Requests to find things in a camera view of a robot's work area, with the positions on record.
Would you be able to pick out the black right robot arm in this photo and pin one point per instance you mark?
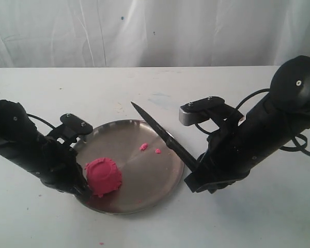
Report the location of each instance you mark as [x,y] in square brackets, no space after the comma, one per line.
[242,141]

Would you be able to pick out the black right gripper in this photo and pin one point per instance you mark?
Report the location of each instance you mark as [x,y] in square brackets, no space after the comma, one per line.
[215,169]

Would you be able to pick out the black serrated knife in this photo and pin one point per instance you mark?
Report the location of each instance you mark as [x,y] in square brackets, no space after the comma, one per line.
[171,143]

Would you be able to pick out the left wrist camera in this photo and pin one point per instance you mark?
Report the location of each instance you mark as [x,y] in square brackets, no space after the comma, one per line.
[75,127]

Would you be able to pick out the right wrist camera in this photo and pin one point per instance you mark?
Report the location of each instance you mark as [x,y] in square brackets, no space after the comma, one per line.
[197,111]

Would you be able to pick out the round steel plate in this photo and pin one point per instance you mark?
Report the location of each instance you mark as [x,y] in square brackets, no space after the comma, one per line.
[147,177]

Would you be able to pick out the white backdrop curtain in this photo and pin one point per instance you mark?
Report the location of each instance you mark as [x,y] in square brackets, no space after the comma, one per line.
[152,33]

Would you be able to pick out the pink putty mound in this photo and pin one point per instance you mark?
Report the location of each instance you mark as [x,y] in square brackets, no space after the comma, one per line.
[103,176]

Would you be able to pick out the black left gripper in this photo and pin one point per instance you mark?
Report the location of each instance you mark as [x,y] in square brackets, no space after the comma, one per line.
[51,159]

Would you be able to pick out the pink crumb left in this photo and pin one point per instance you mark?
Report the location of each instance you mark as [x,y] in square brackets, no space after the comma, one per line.
[143,147]

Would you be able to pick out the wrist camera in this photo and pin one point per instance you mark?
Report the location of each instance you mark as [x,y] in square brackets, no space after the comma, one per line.
[197,111]
[75,127]

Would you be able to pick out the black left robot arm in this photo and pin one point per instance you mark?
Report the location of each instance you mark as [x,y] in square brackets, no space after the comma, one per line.
[16,131]

